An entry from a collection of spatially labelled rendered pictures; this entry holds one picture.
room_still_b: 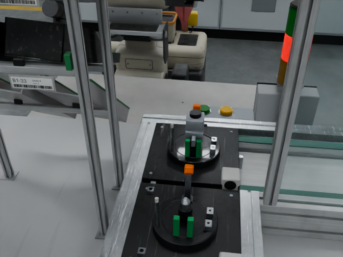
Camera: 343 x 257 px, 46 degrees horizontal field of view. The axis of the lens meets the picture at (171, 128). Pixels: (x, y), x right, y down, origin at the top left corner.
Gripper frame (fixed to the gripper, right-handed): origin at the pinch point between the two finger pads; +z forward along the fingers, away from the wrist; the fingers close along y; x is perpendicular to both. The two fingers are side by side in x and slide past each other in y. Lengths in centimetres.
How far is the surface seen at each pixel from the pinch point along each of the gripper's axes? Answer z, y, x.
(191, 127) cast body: 17.9, 4.1, -21.8
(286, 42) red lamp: -9.8, 22.0, -33.0
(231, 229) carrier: 28, 15, -44
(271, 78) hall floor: 118, 54, 210
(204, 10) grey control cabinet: 87, -7, 285
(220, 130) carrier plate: 27.1, 11.5, -8.5
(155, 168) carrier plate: 27.5, -4.3, -26.9
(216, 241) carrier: 28, 12, -48
